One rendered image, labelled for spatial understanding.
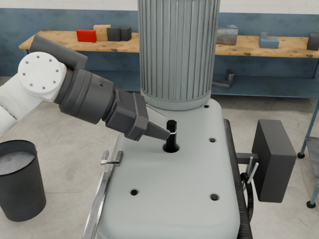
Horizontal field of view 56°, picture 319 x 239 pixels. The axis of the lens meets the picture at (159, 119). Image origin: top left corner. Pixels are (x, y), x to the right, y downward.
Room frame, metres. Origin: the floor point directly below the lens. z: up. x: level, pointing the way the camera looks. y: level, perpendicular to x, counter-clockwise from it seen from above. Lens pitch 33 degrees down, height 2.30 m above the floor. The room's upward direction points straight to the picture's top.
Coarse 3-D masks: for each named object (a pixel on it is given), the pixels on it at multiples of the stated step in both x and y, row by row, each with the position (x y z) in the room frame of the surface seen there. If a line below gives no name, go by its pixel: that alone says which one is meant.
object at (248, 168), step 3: (252, 159) 0.76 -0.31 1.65; (249, 162) 0.76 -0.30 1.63; (249, 165) 0.76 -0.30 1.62; (255, 165) 0.72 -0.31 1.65; (246, 168) 0.82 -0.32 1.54; (249, 168) 0.76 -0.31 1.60; (255, 168) 0.72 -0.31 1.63; (246, 171) 0.82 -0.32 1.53; (249, 171) 0.76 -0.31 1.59; (249, 174) 0.77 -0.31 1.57; (252, 174) 0.73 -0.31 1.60; (249, 177) 0.81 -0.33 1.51; (252, 177) 0.73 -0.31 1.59; (243, 180) 0.81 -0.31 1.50; (249, 180) 0.74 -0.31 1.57; (243, 183) 0.80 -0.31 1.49; (243, 186) 0.80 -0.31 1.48; (243, 189) 0.76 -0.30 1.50
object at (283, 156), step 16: (256, 128) 0.88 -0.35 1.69; (272, 128) 0.82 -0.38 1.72; (256, 144) 0.84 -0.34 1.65; (272, 144) 0.74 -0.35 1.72; (288, 144) 0.74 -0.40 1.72; (272, 160) 0.69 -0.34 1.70; (288, 160) 0.68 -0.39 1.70; (256, 176) 0.76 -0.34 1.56; (272, 176) 0.68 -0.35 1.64; (288, 176) 0.68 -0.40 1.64; (256, 192) 0.72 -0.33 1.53; (272, 192) 0.68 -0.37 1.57
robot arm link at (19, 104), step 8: (16, 80) 0.49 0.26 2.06; (0, 88) 0.47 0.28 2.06; (8, 88) 0.48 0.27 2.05; (16, 88) 0.48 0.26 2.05; (0, 96) 0.45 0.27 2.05; (8, 96) 0.46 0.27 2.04; (16, 96) 0.47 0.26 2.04; (24, 96) 0.48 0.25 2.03; (32, 96) 0.48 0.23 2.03; (0, 104) 0.45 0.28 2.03; (8, 104) 0.46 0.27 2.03; (16, 104) 0.46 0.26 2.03; (24, 104) 0.47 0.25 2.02; (32, 104) 0.48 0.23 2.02; (0, 112) 0.40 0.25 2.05; (8, 112) 0.42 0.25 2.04; (16, 112) 0.45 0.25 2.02; (24, 112) 0.46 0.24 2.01; (0, 120) 0.39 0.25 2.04; (8, 120) 0.40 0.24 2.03; (16, 120) 0.41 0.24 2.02; (8, 128) 0.40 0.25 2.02
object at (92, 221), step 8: (104, 152) 0.49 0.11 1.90; (120, 152) 0.49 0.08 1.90; (104, 160) 0.46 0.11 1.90; (112, 160) 0.46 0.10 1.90; (120, 160) 0.46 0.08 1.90; (104, 168) 0.44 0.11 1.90; (112, 168) 0.44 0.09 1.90; (104, 176) 0.41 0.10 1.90; (104, 184) 0.39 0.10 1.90; (96, 192) 0.37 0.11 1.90; (104, 192) 0.37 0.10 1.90; (96, 200) 0.36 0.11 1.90; (104, 200) 0.36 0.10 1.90; (96, 208) 0.34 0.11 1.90; (88, 216) 0.32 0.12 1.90; (96, 216) 0.32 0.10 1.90; (88, 224) 0.31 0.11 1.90; (96, 224) 0.31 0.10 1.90; (88, 232) 0.29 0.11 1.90
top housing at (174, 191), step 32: (192, 128) 0.59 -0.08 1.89; (224, 128) 0.60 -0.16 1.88; (128, 160) 0.47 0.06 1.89; (160, 160) 0.47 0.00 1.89; (192, 160) 0.47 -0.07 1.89; (224, 160) 0.47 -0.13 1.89; (128, 192) 0.38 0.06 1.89; (160, 192) 0.38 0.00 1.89; (192, 192) 0.38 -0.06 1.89; (224, 192) 0.38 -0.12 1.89; (128, 224) 0.31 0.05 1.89; (160, 224) 0.31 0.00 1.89; (192, 224) 0.31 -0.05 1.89; (224, 224) 0.31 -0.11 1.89
